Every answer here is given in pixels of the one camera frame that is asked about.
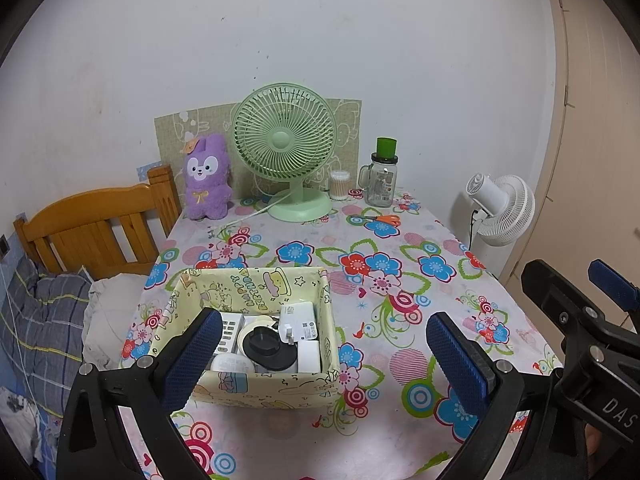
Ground grey plaid pillow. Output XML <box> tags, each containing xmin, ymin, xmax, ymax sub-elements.
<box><xmin>0</xmin><ymin>257</ymin><xmax>93</xmax><ymax>411</ymax></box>

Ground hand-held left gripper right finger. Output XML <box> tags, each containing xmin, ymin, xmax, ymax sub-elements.
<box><xmin>425</xmin><ymin>311</ymin><xmax>586</xmax><ymax>480</ymax></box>

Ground clear cotton swab tub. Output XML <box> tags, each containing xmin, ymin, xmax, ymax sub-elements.
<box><xmin>329</xmin><ymin>170</ymin><xmax>351</xmax><ymax>201</ymax></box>

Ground white standing fan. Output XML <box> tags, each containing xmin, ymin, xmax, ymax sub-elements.
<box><xmin>466</xmin><ymin>173</ymin><xmax>536</xmax><ymax>281</ymax></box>

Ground grey patterned cloth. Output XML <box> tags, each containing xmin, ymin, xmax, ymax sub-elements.
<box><xmin>0</xmin><ymin>387</ymin><xmax>43</xmax><ymax>467</ymax></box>

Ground beige cartoon print board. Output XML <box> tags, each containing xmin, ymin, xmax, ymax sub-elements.
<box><xmin>154</xmin><ymin>98</ymin><xmax>362</xmax><ymax>196</ymax></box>

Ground floral tablecloth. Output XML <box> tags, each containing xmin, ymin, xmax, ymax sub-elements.
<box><xmin>120</xmin><ymin>190</ymin><xmax>566</xmax><ymax>480</ymax></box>

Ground purple plush toy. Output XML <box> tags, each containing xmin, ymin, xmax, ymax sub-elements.
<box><xmin>182</xmin><ymin>132</ymin><xmax>233</xmax><ymax>221</ymax></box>

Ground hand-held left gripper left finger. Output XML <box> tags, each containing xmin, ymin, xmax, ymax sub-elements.
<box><xmin>55</xmin><ymin>307</ymin><xmax>223</xmax><ymax>480</ymax></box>

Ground yellow fabric storage box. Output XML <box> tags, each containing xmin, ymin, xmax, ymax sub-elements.
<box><xmin>148</xmin><ymin>266</ymin><xmax>341</xmax><ymax>406</ymax></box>

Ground black fan power cable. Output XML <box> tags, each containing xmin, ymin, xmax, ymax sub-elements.
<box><xmin>468</xmin><ymin>208</ymin><xmax>483</xmax><ymax>251</ymax></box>

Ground white remote control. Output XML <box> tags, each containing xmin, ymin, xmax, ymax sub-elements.
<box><xmin>215</xmin><ymin>312</ymin><xmax>246</xmax><ymax>356</ymax></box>

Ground white cloth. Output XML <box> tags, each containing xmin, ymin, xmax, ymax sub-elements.
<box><xmin>82</xmin><ymin>274</ymin><xmax>151</xmax><ymax>371</ymax></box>

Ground glass mug jar green lid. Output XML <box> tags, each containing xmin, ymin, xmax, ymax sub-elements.
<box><xmin>357</xmin><ymin>136</ymin><xmax>399</xmax><ymax>207</ymax></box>

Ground black round holder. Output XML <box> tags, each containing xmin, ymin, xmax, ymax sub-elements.
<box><xmin>245</xmin><ymin>326</ymin><xmax>298</xmax><ymax>373</ymax></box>

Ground white round gadget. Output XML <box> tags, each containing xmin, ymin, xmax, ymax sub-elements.
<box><xmin>210</xmin><ymin>353</ymin><xmax>257</xmax><ymax>374</ymax></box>

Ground white fan power cable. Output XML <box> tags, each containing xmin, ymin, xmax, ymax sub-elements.
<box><xmin>222</xmin><ymin>195</ymin><xmax>291</xmax><ymax>231</ymax></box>

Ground large white charger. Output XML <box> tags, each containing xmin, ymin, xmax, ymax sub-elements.
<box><xmin>277</xmin><ymin>302</ymin><xmax>319</xmax><ymax>345</ymax></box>

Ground green desk fan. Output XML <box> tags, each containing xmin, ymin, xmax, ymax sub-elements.
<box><xmin>231</xmin><ymin>83</ymin><xmax>337</xmax><ymax>222</ymax></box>

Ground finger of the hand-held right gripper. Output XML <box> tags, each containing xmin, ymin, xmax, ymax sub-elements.
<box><xmin>587</xmin><ymin>259</ymin><xmax>640</xmax><ymax>333</ymax></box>
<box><xmin>521</xmin><ymin>259</ymin><xmax>608</xmax><ymax>356</ymax></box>

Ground beige door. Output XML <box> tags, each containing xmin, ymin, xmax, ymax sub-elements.
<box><xmin>500</xmin><ymin>0</ymin><xmax>640</xmax><ymax>301</ymax></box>

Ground wooden bed headboard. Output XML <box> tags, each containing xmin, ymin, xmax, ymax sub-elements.
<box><xmin>13</xmin><ymin>165</ymin><xmax>182</xmax><ymax>277</ymax></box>

